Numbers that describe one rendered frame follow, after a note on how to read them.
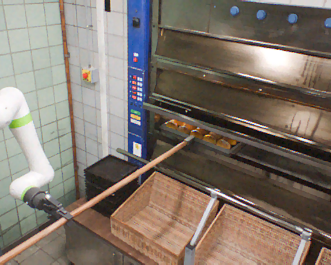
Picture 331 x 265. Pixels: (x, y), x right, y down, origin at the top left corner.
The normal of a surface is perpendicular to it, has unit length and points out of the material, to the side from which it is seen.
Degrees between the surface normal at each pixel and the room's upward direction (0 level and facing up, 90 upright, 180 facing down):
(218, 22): 90
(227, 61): 70
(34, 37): 90
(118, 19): 90
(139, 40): 90
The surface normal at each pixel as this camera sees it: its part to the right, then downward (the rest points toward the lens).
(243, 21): -0.58, 0.33
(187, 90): -0.53, 0.01
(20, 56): 0.81, 0.30
